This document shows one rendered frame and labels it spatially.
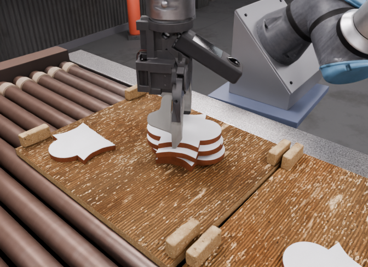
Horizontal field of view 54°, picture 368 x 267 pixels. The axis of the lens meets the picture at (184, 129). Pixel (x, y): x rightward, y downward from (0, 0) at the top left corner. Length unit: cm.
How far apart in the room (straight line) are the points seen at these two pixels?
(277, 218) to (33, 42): 360
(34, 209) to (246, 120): 48
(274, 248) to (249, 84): 59
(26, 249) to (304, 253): 39
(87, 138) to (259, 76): 50
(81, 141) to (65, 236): 22
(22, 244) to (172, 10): 40
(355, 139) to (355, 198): 204
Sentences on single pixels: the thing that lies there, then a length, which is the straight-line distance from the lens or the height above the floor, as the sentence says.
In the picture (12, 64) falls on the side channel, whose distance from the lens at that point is 116.
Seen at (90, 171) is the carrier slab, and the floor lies 94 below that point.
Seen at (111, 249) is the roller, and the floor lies 91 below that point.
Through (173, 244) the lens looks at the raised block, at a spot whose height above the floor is 96.
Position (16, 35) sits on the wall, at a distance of 388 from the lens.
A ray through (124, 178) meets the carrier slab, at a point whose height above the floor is 94.
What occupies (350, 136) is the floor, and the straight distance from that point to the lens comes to 271.
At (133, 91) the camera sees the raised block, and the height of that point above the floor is 96.
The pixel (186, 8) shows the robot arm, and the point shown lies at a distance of 55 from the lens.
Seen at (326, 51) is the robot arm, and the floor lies 106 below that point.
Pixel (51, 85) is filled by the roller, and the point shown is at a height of 91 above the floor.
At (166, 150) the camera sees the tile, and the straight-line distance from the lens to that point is 62.
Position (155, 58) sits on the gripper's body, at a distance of 59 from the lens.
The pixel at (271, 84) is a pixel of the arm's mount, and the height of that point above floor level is 93.
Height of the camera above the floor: 134
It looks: 32 degrees down
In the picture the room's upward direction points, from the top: straight up
